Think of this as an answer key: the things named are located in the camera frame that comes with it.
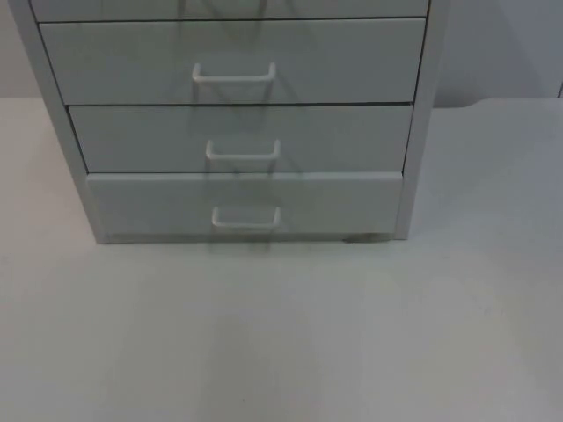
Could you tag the grey drawer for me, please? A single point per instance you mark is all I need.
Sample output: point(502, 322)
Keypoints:
point(154, 202)

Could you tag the small grey chest of drawers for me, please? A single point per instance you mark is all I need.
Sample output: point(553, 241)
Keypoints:
point(242, 79)

